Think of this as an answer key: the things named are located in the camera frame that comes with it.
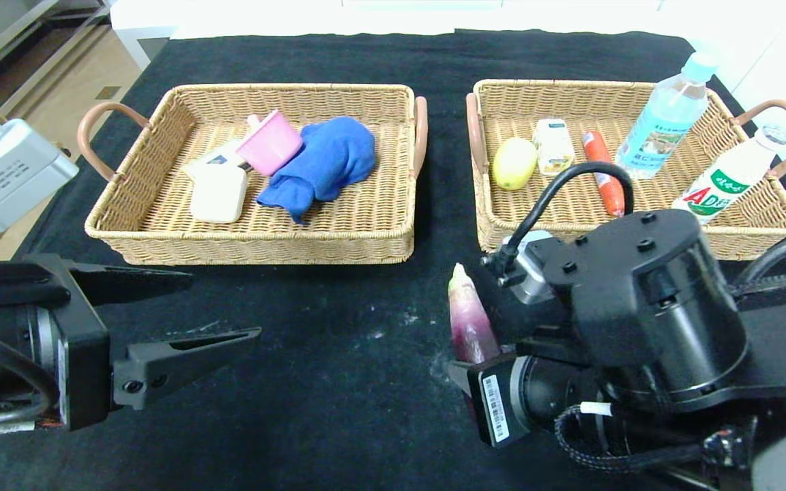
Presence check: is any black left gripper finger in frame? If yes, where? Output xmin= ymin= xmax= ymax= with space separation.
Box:
xmin=69 ymin=264 xmax=194 ymax=308
xmin=112 ymin=327 xmax=262 ymax=411

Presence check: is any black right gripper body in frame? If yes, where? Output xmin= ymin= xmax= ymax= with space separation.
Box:
xmin=467 ymin=353 xmax=572 ymax=449

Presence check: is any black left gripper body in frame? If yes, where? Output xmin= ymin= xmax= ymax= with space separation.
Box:
xmin=0 ymin=252 xmax=113 ymax=438

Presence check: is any purple eggplant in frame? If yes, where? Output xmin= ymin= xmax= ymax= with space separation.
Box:
xmin=448 ymin=263 xmax=501 ymax=366

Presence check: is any white soap bar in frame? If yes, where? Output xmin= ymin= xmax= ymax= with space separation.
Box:
xmin=190 ymin=164 xmax=249 ymax=224

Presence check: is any yellow lemon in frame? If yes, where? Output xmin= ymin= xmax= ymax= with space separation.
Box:
xmin=492 ymin=136 xmax=538 ymax=192

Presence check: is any orange sausage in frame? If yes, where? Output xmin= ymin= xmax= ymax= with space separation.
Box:
xmin=583 ymin=131 xmax=631 ymax=219

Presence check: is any small white drink carton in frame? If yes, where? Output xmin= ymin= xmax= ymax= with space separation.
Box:
xmin=533 ymin=119 xmax=576 ymax=177

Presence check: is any white milk bottle green label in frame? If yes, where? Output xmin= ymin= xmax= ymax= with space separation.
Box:
xmin=671 ymin=123 xmax=786 ymax=226

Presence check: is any wooden rack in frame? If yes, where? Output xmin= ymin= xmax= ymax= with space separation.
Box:
xmin=0 ymin=102 xmax=72 ymax=260

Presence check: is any cream box with blue print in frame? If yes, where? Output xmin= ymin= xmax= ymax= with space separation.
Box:
xmin=185 ymin=140 xmax=250 ymax=179

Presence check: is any pink plastic cup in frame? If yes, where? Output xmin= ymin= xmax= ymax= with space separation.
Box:
xmin=236 ymin=109 xmax=304 ymax=177

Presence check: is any blue cloth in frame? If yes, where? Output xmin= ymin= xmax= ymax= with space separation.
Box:
xmin=255 ymin=116 xmax=377 ymax=226

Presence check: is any white table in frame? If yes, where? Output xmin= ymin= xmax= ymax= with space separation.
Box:
xmin=111 ymin=0 xmax=731 ymax=72

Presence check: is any clear water bottle blue cap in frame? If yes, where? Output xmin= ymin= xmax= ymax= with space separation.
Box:
xmin=614 ymin=51 xmax=720 ymax=181

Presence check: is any black smooth cable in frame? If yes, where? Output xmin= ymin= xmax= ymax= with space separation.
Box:
xmin=0 ymin=319 xmax=61 ymax=429
xmin=482 ymin=162 xmax=635 ymax=287

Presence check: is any black braided cable white tag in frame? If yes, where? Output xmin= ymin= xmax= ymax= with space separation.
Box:
xmin=555 ymin=401 xmax=708 ymax=473
xmin=0 ymin=419 xmax=64 ymax=441

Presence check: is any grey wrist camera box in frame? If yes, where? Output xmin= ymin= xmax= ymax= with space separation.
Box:
xmin=500 ymin=230 xmax=557 ymax=306
xmin=0 ymin=118 xmax=80 ymax=235

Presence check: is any wicker basket with brown handles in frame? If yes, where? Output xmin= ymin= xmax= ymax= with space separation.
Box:
xmin=465 ymin=79 xmax=786 ymax=262
xmin=78 ymin=83 xmax=429 ymax=267

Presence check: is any grey metal rail frame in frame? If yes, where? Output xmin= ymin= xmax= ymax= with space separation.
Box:
xmin=0 ymin=0 xmax=115 ymax=123

